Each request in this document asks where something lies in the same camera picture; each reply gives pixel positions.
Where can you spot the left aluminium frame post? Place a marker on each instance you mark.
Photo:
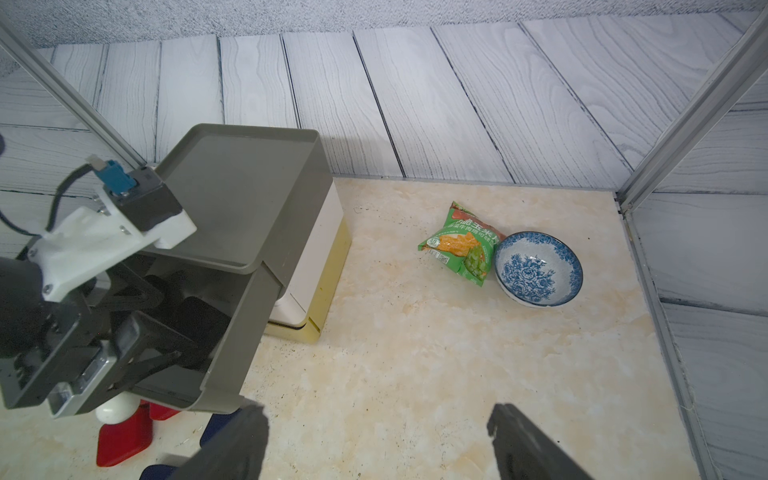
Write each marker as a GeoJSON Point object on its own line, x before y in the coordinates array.
{"type": "Point", "coordinates": [22, 51]}

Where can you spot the white drawer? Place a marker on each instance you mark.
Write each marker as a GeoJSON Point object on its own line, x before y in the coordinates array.
{"type": "Point", "coordinates": [291, 308]}

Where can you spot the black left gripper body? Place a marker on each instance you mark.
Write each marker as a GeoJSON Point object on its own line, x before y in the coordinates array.
{"type": "Point", "coordinates": [83, 351]}

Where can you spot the grey top drawer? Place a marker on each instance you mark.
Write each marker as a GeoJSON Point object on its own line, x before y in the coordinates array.
{"type": "Point", "coordinates": [240, 240]}

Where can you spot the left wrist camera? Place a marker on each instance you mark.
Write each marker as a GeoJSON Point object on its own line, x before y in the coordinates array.
{"type": "Point", "coordinates": [138, 210]}

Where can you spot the red brooch box front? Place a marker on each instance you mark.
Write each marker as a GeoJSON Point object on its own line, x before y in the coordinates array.
{"type": "Point", "coordinates": [119, 442]}

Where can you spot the aluminium frame post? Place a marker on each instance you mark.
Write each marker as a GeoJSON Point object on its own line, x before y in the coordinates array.
{"type": "Point", "coordinates": [740, 69]}
{"type": "Point", "coordinates": [22, 51]}

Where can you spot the right aluminium frame post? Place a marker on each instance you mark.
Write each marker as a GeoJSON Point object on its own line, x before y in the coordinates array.
{"type": "Point", "coordinates": [740, 69]}

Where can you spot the yellow bottom drawer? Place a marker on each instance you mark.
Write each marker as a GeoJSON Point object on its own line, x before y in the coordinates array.
{"type": "Point", "coordinates": [310, 331]}

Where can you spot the blue white ceramic bowl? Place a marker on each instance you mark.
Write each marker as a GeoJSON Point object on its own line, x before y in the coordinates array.
{"type": "Point", "coordinates": [537, 269]}

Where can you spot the black brooch box front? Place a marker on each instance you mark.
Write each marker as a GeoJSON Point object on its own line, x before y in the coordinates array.
{"type": "Point", "coordinates": [203, 324]}

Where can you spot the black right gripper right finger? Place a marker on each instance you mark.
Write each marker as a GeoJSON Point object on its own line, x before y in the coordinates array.
{"type": "Point", "coordinates": [524, 452]}

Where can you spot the three-tier drawer cabinet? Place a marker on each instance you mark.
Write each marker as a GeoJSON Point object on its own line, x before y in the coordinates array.
{"type": "Point", "coordinates": [270, 222]}

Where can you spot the red brooch box rear right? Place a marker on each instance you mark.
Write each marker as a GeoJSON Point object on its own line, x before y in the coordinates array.
{"type": "Point", "coordinates": [161, 413]}

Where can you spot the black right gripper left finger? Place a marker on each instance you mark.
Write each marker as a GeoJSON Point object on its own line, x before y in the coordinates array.
{"type": "Point", "coordinates": [236, 452]}

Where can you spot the red brooch box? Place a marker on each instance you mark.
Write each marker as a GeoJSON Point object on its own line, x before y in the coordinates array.
{"type": "Point", "coordinates": [119, 442]}
{"type": "Point", "coordinates": [161, 413]}

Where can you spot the green snack packet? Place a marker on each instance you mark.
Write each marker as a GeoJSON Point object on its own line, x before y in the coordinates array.
{"type": "Point", "coordinates": [465, 244]}

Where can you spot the blue brooch box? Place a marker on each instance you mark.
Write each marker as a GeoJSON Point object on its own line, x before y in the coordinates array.
{"type": "Point", "coordinates": [215, 424]}
{"type": "Point", "coordinates": [157, 472]}

